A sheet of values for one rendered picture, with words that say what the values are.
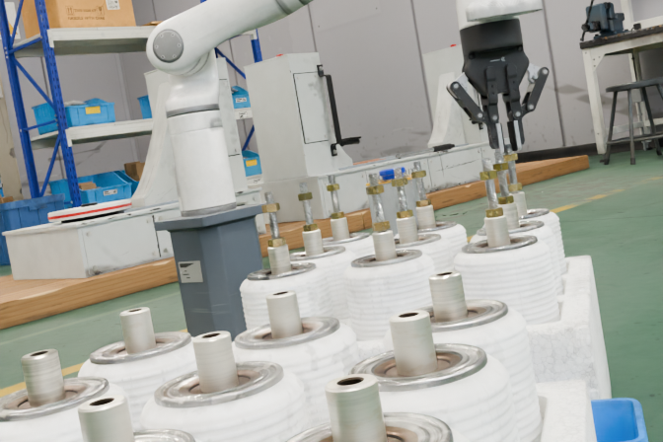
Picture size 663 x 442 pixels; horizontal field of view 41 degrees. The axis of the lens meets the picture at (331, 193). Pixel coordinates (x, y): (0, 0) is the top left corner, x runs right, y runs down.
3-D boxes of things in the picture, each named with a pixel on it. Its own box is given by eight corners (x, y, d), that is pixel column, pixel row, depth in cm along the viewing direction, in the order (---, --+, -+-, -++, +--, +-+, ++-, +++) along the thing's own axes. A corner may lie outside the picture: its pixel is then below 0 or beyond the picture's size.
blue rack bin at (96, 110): (35, 137, 618) (30, 108, 617) (83, 131, 646) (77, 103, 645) (71, 127, 584) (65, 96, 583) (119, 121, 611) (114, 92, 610)
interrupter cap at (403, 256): (437, 254, 92) (436, 248, 92) (390, 269, 86) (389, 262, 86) (384, 256, 97) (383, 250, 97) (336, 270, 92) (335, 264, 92)
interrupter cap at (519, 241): (550, 239, 89) (549, 232, 89) (519, 254, 83) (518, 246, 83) (482, 244, 93) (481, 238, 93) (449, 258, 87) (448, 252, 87)
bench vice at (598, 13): (608, 40, 557) (602, 2, 556) (633, 35, 545) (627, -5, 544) (575, 42, 529) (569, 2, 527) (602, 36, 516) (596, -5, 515)
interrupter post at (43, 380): (20, 412, 54) (10, 360, 54) (43, 401, 56) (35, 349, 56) (53, 410, 53) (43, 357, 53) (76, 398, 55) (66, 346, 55)
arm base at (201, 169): (173, 218, 152) (156, 120, 151) (215, 209, 158) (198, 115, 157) (205, 215, 145) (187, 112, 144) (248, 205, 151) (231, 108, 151)
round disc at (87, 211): (34, 227, 324) (32, 212, 324) (106, 213, 345) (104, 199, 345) (75, 222, 302) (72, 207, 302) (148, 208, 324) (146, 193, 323)
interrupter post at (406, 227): (400, 248, 102) (395, 220, 102) (399, 246, 104) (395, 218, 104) (420, 245, 102) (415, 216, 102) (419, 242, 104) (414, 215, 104)
